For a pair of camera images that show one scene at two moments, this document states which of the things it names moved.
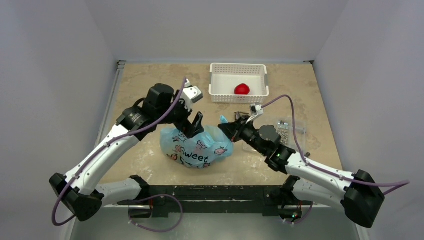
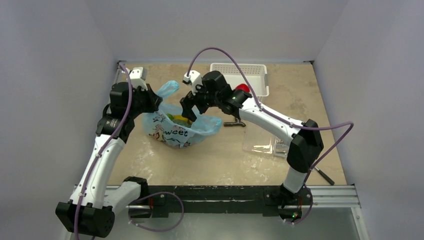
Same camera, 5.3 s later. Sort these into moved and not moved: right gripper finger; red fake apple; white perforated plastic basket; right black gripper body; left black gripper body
Moved: left black gripper body; right gripper finger; right black gripper body
Not moved: white perforated plastic basket; red fake apple
